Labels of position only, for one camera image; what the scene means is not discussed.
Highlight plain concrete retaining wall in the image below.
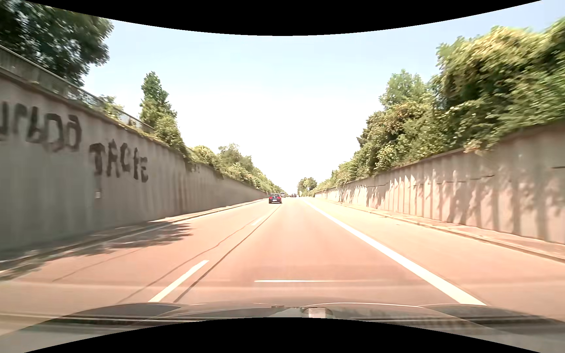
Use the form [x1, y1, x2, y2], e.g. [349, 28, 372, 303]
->
[313, 112, 565, 252]

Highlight car's own bonnet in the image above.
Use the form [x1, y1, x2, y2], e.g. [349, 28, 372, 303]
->
[15, 301, 565, 339]

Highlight concrete wall with graffiti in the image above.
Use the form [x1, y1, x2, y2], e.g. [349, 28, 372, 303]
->
[0, 53, 268, 265]

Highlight road markings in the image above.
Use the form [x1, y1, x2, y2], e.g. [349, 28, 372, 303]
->
[0, 198, 487, 307]

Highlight grey asphalt road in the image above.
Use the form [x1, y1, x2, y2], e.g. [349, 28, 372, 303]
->
[0, 196, 565, 353]

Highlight metal railing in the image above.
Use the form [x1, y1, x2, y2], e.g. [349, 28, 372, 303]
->
[0, 28, 156, 134]

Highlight narrow kerbed pavement strip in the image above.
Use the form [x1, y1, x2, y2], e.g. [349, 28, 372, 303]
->
[314, 196, 565, 272]

